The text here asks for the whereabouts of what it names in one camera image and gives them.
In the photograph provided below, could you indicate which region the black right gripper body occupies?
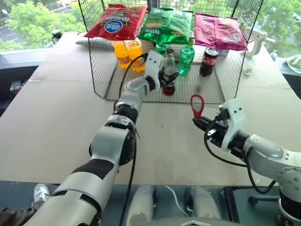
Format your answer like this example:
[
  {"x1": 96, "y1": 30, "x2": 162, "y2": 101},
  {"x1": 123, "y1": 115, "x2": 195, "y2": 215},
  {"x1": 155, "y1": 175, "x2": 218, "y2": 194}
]
[{"x1": 204, "y1": 114, "x2": 230, "y2": 149}]

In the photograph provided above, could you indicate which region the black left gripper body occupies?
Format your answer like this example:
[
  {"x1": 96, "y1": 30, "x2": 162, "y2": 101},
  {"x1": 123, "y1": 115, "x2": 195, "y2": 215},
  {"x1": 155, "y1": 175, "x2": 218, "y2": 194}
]
[{"x1": 158, "y1": 67, "x2": 168, "y2": 89}]

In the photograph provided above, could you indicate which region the red bottle opener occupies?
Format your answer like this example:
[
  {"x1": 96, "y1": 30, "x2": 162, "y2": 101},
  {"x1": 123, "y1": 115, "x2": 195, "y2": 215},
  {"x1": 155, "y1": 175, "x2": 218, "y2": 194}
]
[{"x1": 190, "y1": 94, "x2": 205, "y2": 120}]

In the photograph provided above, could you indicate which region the glass cola bottle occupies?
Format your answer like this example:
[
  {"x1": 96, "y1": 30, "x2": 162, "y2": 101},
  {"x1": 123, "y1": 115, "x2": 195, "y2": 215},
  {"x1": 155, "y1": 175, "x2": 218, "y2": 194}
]
[{"x1": 161, "y1": 48, "x2": 177, "y2": 97}]

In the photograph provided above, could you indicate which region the green soda plastic bottle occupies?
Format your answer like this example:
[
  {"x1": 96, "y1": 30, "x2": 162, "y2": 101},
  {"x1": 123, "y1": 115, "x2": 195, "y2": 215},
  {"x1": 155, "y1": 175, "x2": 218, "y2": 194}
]
[
  {"x1": 154, "y1": 43, "x2": 170, "y2": 58},
  {"x1": 177, "y1": 44, "x2": 196, "y2": 76}
]

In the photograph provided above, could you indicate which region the orange soda plastic bottle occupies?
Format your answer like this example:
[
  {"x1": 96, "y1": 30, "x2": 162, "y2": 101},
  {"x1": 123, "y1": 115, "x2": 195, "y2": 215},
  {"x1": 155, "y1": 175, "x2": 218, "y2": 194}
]
[
  {"x1": 112, "y1": 40, "x2": 130, "y2": 69},
  {"x1": 126, "y1": 40, "x2": 145, "y2": 73}
]

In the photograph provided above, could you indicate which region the black cola plastic bottle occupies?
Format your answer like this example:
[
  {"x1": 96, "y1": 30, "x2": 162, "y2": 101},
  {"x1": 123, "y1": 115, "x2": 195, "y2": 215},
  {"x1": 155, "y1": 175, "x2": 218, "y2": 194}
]
[{"x1": 199, "y1": 47, "x2": 220, "y2": 78}]

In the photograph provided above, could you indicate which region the green chips bag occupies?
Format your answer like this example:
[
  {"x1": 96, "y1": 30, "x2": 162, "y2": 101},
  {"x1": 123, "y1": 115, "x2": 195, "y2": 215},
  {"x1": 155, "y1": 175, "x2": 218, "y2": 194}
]
[{"x1": 137, "y1": 7, "x2": 193, "y2": 45}]

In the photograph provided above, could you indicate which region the pink chips bag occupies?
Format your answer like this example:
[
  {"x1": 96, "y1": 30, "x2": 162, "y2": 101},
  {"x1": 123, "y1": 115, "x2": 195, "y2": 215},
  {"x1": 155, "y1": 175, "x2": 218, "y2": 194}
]
[{"x1": 195, "y1": 13, "x2": 249, "y2": 52}]

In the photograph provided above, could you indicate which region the grey rounded robot leg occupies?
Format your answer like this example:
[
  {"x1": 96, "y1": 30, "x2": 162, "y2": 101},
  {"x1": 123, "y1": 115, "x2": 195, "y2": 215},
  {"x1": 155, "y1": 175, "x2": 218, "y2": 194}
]
[
  {"x1": 184, "y1": 186, "x2": 222, "y2": 221},
  {"x1": 126, "y1": 186, "x2": 158, "y2": 226}
]

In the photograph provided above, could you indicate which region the red chips bag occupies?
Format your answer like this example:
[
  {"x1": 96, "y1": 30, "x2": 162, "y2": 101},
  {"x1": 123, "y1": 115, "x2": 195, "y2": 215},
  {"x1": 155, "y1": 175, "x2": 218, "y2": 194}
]
[{"x1": 84, "y1": 4, "x2": 148, "y2": 41}]

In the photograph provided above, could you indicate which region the crumpled white plastic wrap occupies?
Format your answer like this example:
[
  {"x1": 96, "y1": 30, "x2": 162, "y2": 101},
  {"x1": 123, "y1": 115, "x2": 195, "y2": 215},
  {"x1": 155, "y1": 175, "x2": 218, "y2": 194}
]
[{"x1": 242, "y1": 58, "x2": 256, "y2": 75}]

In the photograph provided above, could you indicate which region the black chair base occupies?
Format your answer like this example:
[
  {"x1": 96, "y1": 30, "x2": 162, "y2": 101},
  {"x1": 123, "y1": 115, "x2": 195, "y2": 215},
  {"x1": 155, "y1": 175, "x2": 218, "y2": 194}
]
[{"x1": 248, "y1": 195, "x2": 280, "y2": 208}]

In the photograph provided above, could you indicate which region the white gun-shaped plastic tool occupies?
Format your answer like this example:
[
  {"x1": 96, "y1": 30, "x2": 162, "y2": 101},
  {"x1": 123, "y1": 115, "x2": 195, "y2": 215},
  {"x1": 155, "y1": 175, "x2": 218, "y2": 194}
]
[{"x1": 244, "y1": 27, "x2": 276, "y2": 59}]

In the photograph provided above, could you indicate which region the grey robot chest plate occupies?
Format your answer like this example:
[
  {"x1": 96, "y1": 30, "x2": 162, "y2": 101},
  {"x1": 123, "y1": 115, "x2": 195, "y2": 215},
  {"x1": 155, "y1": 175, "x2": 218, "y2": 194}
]
[{"x1": 145, "y1": 218, "x2": 238, "y2": 226}]

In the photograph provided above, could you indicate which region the black round device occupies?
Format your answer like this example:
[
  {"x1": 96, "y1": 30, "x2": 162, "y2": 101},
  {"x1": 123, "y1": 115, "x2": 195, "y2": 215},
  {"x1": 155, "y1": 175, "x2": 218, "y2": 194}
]
[{"x1": 51, "y1": 28, "x2": 63, "y2": 44}]

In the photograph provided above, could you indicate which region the red and white device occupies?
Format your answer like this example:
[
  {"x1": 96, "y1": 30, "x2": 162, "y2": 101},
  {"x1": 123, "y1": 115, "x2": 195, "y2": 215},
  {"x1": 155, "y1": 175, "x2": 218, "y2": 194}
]
[{"x1": 9, "y1": 80, "x2": 28, "y2": 95}]

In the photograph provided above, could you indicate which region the white sneaker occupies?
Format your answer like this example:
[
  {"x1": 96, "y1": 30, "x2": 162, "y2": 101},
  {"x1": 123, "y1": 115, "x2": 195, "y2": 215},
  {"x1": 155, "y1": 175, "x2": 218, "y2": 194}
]
[{"x1": 32, "y1": 183, "x2": 50, "y2": 208}]

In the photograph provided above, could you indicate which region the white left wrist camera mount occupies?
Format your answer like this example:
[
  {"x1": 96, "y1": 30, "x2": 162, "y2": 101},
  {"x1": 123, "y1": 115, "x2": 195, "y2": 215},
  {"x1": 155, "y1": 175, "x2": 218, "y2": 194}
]
[{"x1": 143, "y1": 51, "x2": 165, "y2": 82}]

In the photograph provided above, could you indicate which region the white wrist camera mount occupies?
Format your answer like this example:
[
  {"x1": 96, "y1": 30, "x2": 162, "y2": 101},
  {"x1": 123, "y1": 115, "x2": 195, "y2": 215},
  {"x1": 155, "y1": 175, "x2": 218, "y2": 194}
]
[
  {"x1": 143, "y1": 51, "x2": 165, "y2": 82},
  {"x1": 218, "y1": 98, "x2": 246, "y2": 151}
]

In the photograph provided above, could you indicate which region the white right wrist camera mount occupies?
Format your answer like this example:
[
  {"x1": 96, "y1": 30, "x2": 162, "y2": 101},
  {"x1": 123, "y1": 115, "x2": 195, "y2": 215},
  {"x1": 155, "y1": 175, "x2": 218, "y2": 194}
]
[{"x1": 218, "y1": 98, "x2": 246, "y2": 151}]

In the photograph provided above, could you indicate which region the black wire mesh shelf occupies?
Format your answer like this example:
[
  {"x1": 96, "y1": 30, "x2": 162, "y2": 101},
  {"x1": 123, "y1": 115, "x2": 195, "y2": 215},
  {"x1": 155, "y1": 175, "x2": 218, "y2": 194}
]
[{"x1": 77, "y1": 0, "x2": 264, "y2": 104}]

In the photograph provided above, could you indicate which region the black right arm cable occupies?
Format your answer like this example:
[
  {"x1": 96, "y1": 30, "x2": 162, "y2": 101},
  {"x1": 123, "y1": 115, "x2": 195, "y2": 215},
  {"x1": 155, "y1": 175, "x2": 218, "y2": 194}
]
[{"x1": 203, "y1": 113, "x2": 278, "y2": 195}]

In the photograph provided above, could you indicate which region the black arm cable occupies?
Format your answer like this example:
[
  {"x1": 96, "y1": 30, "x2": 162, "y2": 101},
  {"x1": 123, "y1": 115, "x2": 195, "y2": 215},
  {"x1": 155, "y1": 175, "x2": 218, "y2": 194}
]
[
  {"x1": 203, "y1": 113, "x2": 278, "y2": 195},
  {"x1": 113, "y1": 53, "x2": 149, "y2": 226}
]

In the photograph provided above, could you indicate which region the thin white cable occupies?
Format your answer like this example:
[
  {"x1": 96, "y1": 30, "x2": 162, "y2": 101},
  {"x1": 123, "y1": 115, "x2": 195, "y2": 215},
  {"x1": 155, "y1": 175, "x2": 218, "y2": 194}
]
[{"x1": 164, "y1": 185, "x2": 190, "y2": 217}]

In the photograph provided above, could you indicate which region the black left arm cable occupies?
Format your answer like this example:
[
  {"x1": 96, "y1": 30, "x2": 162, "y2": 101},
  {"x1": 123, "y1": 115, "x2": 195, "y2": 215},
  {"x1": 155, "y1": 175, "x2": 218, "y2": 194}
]
[{"x1": 113, "y1": 53, "x2": 149, "y2": 226}]

